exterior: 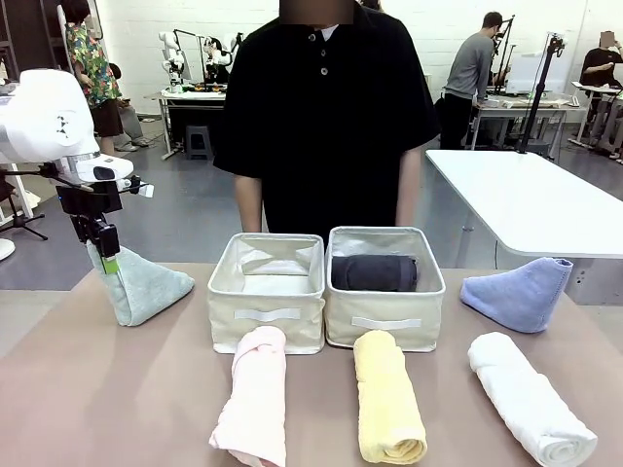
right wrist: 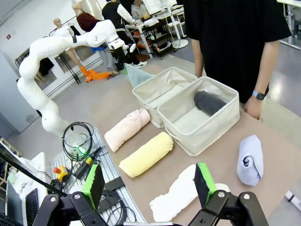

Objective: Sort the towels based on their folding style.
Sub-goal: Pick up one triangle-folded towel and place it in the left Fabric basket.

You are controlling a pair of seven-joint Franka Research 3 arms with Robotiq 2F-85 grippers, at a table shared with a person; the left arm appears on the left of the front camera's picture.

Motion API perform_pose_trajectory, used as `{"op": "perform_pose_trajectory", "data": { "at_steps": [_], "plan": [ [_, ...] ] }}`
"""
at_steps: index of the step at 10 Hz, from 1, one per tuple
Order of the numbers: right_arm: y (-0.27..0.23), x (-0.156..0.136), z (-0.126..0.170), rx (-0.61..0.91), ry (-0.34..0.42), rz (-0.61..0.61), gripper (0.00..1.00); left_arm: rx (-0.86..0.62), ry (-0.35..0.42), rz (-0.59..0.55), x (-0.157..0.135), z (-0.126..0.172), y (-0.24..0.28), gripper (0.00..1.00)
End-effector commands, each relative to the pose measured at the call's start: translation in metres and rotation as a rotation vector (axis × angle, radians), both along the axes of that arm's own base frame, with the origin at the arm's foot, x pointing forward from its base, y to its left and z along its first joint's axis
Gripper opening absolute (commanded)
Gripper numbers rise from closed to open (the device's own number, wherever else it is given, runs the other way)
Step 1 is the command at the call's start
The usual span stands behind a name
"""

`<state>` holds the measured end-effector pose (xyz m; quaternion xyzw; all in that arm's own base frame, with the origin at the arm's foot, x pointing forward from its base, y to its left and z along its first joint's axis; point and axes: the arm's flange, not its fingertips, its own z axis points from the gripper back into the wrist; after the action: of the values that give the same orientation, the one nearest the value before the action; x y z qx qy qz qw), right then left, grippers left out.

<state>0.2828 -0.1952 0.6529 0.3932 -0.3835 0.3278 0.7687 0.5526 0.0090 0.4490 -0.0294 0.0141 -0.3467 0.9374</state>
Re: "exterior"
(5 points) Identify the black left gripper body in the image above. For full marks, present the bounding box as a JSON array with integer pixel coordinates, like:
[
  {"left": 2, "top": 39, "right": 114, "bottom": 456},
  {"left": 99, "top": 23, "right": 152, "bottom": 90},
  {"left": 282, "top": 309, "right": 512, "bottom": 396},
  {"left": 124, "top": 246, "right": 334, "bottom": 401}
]
[{"left": 56, "top": 181, "right": 123, "bottom": 218}]

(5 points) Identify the green cone-folded towel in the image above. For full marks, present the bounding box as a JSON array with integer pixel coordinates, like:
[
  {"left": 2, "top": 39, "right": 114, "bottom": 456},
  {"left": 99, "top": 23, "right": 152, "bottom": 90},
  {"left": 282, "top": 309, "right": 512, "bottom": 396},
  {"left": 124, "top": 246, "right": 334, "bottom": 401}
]
[{"left": 87, "top": 241, "right": 196, "bottom": 328}]

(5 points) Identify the pink towel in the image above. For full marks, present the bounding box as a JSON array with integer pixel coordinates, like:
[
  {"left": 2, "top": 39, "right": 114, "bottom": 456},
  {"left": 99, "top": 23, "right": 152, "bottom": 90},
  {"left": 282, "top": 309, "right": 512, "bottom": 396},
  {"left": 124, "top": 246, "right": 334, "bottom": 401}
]
[{"left": 208, "top": 325, "right": 288, "bottom": 467}]

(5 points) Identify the yellow towel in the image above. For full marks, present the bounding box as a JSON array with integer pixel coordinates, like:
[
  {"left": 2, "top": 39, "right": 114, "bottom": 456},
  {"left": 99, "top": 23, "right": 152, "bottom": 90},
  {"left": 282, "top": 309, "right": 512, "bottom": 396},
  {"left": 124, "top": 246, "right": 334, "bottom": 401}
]
[{"left": 352, "top": 329, "right": 428, "bottom": 464}]

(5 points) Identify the blue cone-folded towel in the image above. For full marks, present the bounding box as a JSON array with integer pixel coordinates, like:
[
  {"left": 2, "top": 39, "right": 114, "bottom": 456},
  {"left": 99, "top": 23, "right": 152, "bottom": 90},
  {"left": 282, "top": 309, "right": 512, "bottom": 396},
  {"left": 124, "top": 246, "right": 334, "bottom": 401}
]
[{"left": 459, "top": 257, "right": 574, "bottom": 335}]

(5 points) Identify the white towel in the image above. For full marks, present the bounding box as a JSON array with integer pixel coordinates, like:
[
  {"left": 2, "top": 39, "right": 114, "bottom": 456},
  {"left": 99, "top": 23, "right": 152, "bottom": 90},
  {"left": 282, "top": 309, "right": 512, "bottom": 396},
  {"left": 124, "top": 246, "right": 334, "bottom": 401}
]
[{"left": 467, "top": 332, "right": 599, "bottom": 467}]

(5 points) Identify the person's left forearm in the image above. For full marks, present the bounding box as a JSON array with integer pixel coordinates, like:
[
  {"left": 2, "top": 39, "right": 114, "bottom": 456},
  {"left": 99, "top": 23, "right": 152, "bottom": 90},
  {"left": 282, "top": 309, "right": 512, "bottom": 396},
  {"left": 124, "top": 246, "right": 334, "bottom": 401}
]
[{"left": 396, "top": 143, "right": 422, "bottom": 228}]

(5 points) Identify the person's right forearm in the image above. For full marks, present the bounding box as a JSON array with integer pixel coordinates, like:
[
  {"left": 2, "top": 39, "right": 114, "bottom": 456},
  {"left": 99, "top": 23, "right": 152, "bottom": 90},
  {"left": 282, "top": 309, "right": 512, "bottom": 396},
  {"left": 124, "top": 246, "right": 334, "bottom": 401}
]
[{"left": 233, "top": 172, "right": 267, "bottom": 234}]

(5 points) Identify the black floor tripod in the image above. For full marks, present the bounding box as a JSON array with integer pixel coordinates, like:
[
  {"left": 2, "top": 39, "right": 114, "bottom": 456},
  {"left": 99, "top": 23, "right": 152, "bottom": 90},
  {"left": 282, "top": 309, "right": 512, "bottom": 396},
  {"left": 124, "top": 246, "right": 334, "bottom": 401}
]
[{"left": 0, "top": 163, "right": 51, "bottom": 242}]

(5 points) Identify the seated person in grey trousers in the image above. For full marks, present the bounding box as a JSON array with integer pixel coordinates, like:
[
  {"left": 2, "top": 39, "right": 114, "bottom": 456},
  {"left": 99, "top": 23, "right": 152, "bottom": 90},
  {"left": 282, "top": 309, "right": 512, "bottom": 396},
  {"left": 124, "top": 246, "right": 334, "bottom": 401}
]
[{"left": 109, "top": 62, "right": 151, "bottom": 150}]

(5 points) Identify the grey plastic stool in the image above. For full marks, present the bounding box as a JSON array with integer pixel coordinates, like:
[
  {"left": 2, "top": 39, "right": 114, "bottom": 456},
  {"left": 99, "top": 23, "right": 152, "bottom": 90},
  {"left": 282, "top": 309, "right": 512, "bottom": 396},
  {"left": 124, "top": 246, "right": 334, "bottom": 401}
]
[{"left": 184, "top": 125, "right": 215, "bottom": 161}]

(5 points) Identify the person in floral shirt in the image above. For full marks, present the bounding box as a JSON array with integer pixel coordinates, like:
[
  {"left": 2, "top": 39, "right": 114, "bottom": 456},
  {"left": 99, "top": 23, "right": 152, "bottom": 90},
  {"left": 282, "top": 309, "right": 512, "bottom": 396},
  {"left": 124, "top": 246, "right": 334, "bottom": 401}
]
[{"left": 58, "top": 0, "right": 124, "bottom": 153}]

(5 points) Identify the white background workbench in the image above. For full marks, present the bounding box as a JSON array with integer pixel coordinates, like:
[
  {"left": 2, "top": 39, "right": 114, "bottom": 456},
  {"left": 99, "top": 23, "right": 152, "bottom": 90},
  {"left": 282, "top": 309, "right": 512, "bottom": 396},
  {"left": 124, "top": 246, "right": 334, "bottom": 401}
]
[{"left": 156, "top": 86, "right": 231, "bottom": 162}]

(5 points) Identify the beige fabric storage box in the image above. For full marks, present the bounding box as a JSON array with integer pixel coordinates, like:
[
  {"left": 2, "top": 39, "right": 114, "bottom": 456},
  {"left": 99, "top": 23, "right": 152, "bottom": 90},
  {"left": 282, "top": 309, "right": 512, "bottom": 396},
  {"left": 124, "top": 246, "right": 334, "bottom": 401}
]
[
  {"left": 323, "top": 225, "right": 447, "bottom": 353},
  {"left": 207, "top": 232, "right": 326, "bottom": 355}
]

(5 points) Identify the person in black polo shirt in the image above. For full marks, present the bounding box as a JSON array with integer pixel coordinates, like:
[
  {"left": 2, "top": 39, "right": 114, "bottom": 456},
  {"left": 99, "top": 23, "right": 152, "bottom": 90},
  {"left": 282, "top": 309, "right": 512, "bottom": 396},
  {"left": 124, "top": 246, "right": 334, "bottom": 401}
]
[{"left": 212, "top": 0, "right": 442, "bottom": 234}]

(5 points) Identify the dark grey rolled towel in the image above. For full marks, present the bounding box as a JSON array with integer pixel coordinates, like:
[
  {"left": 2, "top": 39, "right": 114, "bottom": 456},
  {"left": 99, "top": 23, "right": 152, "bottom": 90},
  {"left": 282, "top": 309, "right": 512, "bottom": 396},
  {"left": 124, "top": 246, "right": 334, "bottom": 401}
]
[{"left": 330, "top": 254, "right": 421, "bottom": 293}]

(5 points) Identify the man in grey sweater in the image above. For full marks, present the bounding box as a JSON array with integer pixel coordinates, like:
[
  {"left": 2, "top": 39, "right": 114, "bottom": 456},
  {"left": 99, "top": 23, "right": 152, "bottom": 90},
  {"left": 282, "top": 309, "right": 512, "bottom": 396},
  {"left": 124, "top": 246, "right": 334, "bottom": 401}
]
[{"left": 439, "top": 12, "right": 508, "bottom": 151}]

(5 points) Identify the large white table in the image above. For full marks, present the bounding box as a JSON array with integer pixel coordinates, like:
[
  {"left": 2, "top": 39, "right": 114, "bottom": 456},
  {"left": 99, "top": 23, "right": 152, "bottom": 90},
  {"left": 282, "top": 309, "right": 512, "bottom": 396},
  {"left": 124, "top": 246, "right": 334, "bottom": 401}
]
[{"left": 424, "top": 148, "right": 623, "bottom": 260}]

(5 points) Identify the grey background work table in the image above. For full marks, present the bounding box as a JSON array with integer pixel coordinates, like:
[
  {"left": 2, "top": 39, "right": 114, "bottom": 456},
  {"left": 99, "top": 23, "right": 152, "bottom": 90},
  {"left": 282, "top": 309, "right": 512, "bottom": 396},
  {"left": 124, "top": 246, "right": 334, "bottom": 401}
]
[{"left": 467, "top": 94, "right": 591, "bottom": 152}]

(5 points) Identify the person in black t-shirt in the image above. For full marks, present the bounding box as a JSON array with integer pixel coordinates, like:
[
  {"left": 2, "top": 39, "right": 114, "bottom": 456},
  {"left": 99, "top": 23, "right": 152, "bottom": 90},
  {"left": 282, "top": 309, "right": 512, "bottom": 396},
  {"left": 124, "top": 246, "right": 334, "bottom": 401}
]
[{"left": 577, "top": 29, "right": 623, "bottom": 160}]

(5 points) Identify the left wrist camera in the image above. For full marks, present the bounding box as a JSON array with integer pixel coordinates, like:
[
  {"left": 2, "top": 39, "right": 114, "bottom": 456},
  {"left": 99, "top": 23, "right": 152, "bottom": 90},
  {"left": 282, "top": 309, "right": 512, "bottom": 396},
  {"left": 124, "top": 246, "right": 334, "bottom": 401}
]
[{"left": 116, "top": 175, "right": 156, "bottom": 199}]

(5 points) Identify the black camera stand pole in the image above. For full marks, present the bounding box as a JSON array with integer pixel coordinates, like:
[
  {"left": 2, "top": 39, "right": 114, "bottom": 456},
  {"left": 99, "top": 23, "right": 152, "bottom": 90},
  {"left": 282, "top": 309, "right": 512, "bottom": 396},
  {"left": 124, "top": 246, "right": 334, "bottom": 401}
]
[{"left": 514, "top": 32, "right": 569, "bottom": 155}]

